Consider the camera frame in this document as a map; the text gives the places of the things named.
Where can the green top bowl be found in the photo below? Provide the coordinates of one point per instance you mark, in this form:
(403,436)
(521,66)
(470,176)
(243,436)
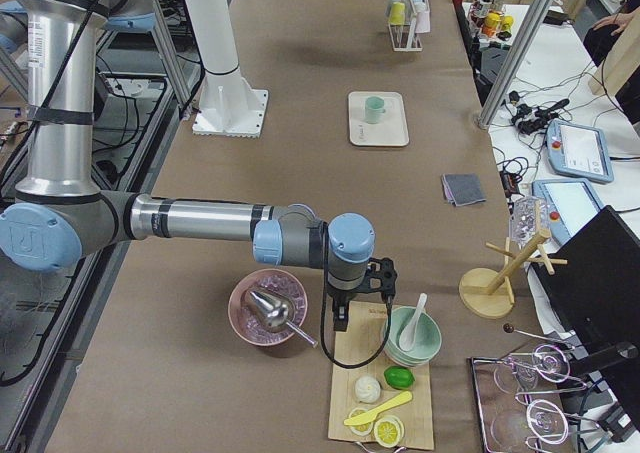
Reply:
(428,339)

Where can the lower stacked bowls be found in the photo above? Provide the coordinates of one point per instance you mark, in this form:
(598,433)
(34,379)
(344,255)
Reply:
(419,355)

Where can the clear glass mug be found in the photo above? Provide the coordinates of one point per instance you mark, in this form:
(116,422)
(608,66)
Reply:
(529,215)

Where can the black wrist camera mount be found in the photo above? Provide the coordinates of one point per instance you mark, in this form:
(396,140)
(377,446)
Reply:
(382,277)

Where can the green lime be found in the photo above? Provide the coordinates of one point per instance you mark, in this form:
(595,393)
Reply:
(399,378)

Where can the pink cup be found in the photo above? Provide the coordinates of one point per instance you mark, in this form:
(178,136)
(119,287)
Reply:
(423,22)

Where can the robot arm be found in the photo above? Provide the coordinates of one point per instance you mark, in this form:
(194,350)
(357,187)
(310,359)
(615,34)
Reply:
(102,87)

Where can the black monitor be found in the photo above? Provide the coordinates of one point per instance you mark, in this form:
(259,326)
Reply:
(596,293)

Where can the aluminium frame post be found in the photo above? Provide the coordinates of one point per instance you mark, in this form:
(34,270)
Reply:
(527,31)

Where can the grey blue cup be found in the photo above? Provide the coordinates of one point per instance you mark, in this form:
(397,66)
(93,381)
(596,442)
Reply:
(390,4)

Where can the cream rabbit tray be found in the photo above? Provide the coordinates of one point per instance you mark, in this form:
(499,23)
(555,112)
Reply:
(392,131)

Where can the lemon slice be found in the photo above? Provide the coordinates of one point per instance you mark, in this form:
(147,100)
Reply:
(388,431)

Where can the yellow cup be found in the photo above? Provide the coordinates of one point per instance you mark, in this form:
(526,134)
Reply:
(396,16)

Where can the grey folded cloth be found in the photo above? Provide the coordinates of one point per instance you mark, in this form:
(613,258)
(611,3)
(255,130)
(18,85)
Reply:
(462,189)

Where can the white wire cup rack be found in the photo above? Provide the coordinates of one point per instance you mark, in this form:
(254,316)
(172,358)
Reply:
(404,38)

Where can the white steamed bun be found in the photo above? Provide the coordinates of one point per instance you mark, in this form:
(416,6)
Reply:
(367,389)

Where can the blue teach pendant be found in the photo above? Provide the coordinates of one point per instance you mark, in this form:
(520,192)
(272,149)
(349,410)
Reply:
(579,151)

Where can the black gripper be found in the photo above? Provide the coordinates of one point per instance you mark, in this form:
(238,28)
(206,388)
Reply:
(340,299)

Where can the white ceramic spoon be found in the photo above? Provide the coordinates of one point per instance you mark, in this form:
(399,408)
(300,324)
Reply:
(407,337)

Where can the sage green cup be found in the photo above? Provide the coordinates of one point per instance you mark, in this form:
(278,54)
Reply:
(374,109)

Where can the person in black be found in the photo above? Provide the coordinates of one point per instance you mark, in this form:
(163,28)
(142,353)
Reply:
(602,36)

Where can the wire glass rack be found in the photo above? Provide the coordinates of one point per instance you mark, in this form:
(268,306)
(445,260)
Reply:
(554,395)

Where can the wooden mug tree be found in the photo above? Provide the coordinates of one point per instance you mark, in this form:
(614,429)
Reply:
(488,293)

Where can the light blue cup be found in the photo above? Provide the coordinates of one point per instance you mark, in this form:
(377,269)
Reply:
(420,6)

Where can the pink ribbed bowl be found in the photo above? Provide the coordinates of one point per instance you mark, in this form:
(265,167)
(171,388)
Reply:
(244,321)

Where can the bottles group on side table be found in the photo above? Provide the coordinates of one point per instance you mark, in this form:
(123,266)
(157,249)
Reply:
(488,19)

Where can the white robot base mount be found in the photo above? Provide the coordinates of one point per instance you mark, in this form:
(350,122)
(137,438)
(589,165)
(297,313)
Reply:
(228,105)

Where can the yellow plastic knife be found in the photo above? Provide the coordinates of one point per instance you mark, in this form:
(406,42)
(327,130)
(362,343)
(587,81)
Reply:
(370,415)

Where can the steel cone jigger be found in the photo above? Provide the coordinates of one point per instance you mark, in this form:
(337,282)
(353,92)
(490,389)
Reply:
(275,312)

